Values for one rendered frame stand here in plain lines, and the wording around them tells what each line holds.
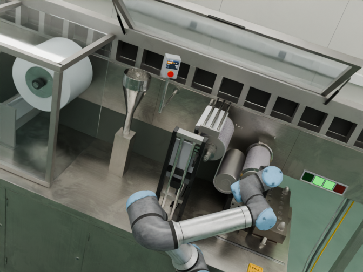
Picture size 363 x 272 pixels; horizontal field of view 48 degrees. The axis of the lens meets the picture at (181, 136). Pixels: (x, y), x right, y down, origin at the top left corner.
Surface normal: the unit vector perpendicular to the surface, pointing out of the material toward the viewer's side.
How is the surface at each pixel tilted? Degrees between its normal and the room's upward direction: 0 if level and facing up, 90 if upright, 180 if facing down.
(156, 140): 90
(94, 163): 0
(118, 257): 90
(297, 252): 0
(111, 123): 90
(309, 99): 90
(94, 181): 0
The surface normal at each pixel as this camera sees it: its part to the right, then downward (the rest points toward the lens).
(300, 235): 0.24, -0.81
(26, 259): -0.29, 0.46
